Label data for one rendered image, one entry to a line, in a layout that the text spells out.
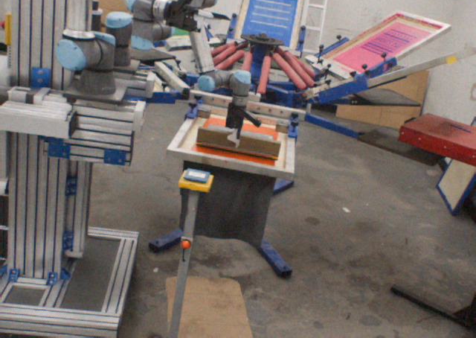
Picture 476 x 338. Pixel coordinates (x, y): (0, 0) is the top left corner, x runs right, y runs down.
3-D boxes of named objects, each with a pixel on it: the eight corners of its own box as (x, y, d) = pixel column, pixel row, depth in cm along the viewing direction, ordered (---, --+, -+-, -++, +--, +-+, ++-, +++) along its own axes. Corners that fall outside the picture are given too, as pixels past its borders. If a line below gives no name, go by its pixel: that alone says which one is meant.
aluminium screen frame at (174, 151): (292, 180, 258) (294, 173, 256) (166, 156, 260) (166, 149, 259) (294, 127, 331) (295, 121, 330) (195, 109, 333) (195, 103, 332)
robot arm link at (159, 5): (165, -2, 201) (154, -5, 193) (177, 0, 200) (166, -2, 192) (161, 19, 203) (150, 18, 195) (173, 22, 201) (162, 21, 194)
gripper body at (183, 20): (202, 33, 198) (172, 25, 202) (207, 7, 196) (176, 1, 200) (193, 32, 191) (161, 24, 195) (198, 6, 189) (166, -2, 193)
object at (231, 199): (262, 250, 282) (278, 170, 266) (172, 233, 283) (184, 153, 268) (262, 247, 285) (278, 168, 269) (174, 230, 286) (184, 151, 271)
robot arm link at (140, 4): (135, 13, 207) (137, -11, 204) (162, 20, 204) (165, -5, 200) (123, 15, 200) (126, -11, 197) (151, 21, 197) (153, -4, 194)
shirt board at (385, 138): (451, 161, 346) (455, 149, 343) (429, 177, 314) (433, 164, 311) (267, 98, 412) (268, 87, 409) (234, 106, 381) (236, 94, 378)
